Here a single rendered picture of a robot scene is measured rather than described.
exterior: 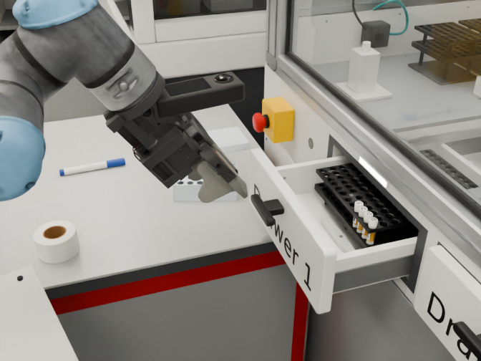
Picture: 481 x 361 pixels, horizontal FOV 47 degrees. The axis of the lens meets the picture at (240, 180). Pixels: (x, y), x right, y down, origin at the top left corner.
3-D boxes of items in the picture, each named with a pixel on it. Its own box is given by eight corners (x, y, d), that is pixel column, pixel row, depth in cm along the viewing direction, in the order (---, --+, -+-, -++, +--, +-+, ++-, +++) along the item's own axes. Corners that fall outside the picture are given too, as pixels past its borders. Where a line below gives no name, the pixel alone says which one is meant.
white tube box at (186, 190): (173, 201, 108) (172, 185, 106) (177, 178, 116) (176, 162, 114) (236, 201, 108) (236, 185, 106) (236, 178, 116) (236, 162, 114)
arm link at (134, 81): (129, 34, 66) (141, 56, 59) (154, 61, 68) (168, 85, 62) (82, 74, 66) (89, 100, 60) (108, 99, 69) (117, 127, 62)
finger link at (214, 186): (219, 216, 77) (177, 172, 73) (252, 190, 76) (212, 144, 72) (224, 228, 74) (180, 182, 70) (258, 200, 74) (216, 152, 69)
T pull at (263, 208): (267, 228, 78) (267, 220, 77) (250, 200, 84) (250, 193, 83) (290, 223, 79) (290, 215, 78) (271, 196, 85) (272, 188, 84)
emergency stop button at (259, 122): (257, 136, 111) (257, 118, 109) (250, 127, 114) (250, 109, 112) (270, 134, 112) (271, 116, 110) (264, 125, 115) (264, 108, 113)
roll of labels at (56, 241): (31, 248, 96) (26, 230, 94) (69, 233, 100) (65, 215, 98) (47, 269, 91) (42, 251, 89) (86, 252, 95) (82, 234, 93)
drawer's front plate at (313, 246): (318, 316, 75) (325, 253, 69) (248, 202, 98) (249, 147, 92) (330, 314, 75) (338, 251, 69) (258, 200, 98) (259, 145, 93)
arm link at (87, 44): (4, 5, 60) (63, -46, 59) (77, 76, 66) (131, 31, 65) (0, 27, 54) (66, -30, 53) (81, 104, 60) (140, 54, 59)
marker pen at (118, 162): (60, 177, 116) (59, 171, 115) (59, 174, 117) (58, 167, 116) (126, 165, 120) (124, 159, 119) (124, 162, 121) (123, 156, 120)
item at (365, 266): (326, 297, 76) (330, 263, 72) (261, 198, 96) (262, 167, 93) (557, 240, 86) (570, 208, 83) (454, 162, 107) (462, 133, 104)
